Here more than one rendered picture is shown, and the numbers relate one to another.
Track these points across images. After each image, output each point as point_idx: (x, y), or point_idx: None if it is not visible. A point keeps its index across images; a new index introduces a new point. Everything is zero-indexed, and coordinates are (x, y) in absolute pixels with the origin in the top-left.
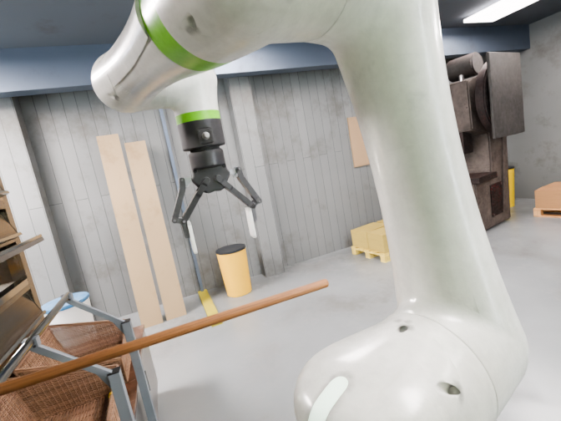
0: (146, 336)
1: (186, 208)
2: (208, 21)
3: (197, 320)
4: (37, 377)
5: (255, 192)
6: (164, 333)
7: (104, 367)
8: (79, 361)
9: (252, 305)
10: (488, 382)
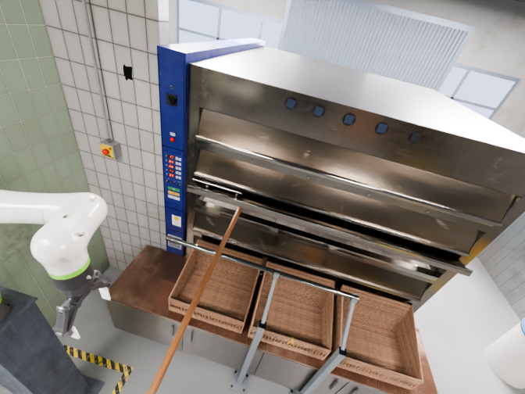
0: (189, 313)
1: (102, 284)
2: None
3: (173, 344)
4: (208, 268)
5: (55, 327)
6: (182, 322)
7: (265, 318)
8: (201, 282)
9: (148, 392)
10: None
